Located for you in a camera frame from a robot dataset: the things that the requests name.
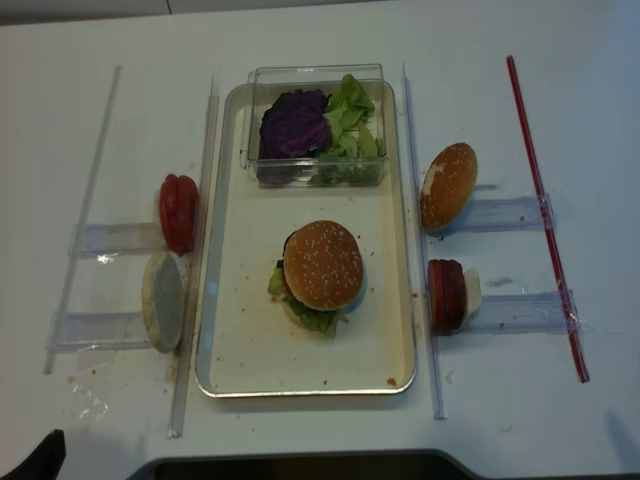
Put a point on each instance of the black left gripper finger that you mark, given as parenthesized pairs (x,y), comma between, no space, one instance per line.
(44,462)

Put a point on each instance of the sesame top bun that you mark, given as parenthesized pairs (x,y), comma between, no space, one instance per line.
(323,266)

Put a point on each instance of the red tomato slices left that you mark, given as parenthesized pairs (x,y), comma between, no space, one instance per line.
(178,202)

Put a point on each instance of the tomato slice on burger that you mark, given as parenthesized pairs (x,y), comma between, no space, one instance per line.
(286,286)

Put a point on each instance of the green lettuce on burger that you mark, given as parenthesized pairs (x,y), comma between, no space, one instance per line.
(278,293)

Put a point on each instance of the green lettuce in container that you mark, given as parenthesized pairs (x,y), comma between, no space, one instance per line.
(353,154)

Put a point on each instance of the red meat patty slices right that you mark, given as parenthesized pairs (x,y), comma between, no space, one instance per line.
(447,295)

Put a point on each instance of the clear channel lower left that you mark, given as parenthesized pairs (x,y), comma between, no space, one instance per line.
(73,332)

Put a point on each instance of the clear channel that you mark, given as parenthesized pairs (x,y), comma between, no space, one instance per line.
(501,215)
(73,332)
(93,240)
(521,314)

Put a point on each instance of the pale bun half left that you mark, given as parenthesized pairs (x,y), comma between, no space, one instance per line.
(163,299)

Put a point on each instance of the clear channel upper left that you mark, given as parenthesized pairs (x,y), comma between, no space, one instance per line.
(93,240)

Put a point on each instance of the metal baking tray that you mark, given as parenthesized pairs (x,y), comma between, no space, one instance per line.
(247,345)

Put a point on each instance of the purple cabbage leaf in container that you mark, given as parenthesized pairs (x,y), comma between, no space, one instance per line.
(293,128)

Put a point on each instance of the clear plastic container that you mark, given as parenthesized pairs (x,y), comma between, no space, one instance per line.
(268,83)

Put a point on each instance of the clear channel lower right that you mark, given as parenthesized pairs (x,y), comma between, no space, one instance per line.
(521,314)

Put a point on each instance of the clear channel upper right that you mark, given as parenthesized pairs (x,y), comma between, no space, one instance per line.
(501,215)

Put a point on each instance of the red plastic rod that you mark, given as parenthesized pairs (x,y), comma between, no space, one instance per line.
(566,296)

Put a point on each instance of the clear rail left of tray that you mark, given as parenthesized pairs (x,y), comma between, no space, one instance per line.
(180,394)

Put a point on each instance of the clear rail of tray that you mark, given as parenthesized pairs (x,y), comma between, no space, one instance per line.
(432,347)
(180,394)

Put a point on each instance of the clear rail right of tray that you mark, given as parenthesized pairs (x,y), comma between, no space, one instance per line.
(432,347)

